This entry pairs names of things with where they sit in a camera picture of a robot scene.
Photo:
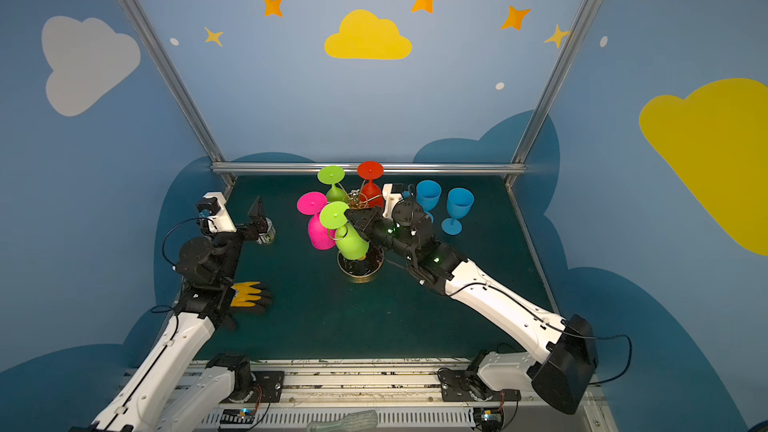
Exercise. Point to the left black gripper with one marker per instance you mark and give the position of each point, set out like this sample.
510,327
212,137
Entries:
255,226

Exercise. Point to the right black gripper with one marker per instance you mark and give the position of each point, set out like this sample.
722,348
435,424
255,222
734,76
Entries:
365,220

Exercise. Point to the green wine glass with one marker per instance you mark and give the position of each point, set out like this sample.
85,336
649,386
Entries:
345,234
332,176

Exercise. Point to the pink wine glass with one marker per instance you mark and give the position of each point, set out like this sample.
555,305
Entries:
311,204

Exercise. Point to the blue wine glass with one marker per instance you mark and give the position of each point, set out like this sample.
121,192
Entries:
428,194
458,205

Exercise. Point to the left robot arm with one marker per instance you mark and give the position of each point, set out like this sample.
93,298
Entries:
209,297

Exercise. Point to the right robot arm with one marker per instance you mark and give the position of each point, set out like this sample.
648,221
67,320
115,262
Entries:
560,355

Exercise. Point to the red wine glass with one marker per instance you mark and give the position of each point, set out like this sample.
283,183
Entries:
370,193

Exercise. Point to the silver tin can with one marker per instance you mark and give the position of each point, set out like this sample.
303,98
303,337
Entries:
268,235

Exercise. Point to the yellow black work glove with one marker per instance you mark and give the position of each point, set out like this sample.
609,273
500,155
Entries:
252,297

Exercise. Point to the left circuit board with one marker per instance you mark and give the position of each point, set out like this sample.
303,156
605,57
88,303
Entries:
237,419

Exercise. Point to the circuit board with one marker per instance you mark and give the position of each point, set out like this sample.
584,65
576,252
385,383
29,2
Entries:
237,419
488,420

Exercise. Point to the right circuit board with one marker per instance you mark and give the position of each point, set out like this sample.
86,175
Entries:
488,420

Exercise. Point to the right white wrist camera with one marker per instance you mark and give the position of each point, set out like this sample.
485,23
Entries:
392,194

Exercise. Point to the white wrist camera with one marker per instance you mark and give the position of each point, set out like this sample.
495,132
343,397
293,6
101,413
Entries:
392,194
213,215

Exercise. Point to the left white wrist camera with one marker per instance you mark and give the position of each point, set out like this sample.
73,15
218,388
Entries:
213,215

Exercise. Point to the gold wire glass rack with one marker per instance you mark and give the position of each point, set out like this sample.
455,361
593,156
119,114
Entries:
362,271

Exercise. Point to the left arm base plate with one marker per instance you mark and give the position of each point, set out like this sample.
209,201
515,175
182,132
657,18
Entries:
261,386

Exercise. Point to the aluminium rail base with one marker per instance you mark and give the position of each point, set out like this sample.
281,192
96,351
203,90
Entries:
390,395

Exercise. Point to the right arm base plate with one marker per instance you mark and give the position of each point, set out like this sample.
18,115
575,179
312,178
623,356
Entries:
466,386

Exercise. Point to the left frame post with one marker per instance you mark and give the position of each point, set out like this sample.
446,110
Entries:
162,60

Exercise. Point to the frame post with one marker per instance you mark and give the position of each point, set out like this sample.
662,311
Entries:
162,60
580,27

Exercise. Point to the right frame post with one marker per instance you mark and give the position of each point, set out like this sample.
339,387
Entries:
580,27

